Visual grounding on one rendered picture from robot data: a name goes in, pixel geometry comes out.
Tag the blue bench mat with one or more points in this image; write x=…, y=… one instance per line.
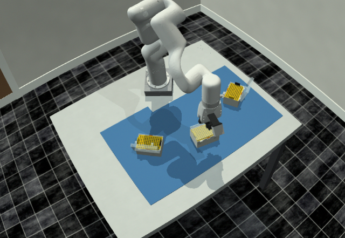
x=181, y=161

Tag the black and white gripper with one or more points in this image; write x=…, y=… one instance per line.
x=203, y=112

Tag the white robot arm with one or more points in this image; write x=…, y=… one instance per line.
x=160, y=35

